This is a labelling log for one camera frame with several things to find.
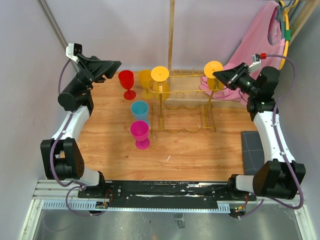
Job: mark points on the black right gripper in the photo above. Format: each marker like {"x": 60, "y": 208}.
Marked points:
{"x": 230, "y": 77}

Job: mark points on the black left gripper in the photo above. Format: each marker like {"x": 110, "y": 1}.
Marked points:
{"x": 93, "y": 68}

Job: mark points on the yellow plastic wine glass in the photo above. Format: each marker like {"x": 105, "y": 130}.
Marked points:
{"x": 212, "y": 82}

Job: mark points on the red plastic wine glass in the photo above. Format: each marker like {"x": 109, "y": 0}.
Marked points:
{"x": 126, "y": 79}

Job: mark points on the blue plastic wine glass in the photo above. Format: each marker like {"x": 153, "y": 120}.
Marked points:
{"x": 140, "y": 111}

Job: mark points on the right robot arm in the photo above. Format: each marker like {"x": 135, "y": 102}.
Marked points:
{"x": 279, "y": 176}

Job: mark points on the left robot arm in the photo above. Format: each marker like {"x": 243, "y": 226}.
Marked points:
{"x": 61, "y": 156}

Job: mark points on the hanging yellow wine glass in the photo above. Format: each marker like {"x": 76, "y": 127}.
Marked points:
{"x": 160, "y": 74}

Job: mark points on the magenta plastic wine glass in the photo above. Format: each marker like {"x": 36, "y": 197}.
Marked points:
{"x": 140, "y": 132}

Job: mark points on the pink cloth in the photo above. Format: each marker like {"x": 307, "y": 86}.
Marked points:
{"x": 263, "y": 36}

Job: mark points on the dark grey mat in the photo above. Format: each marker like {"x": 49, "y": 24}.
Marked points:
{"x": 252, "y": 152}

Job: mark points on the yellow hanger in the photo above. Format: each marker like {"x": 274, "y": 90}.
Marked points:
{"x": 283, "y": 15}

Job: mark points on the wooden pole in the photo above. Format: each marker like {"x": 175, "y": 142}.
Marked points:
{"x": 171, "y": 35}

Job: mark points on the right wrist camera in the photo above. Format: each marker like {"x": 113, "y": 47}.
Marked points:
{"x": 256, "y": 62}

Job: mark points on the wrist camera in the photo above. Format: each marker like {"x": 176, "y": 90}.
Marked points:
{"x": 72, "y": 50}
{"x": 256, "y": 62}

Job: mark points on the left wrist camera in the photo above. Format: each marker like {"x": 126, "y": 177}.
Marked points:
{"x": 72, "y": 50}

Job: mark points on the gold wire glass rack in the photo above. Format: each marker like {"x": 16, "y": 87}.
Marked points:
{"x": 185, "y": 97}

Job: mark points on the wooden rack frame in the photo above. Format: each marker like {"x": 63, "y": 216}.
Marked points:
{"x": 299, "y": 15}

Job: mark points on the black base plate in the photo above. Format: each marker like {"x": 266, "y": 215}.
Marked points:
{"x": 162, "y": 195}

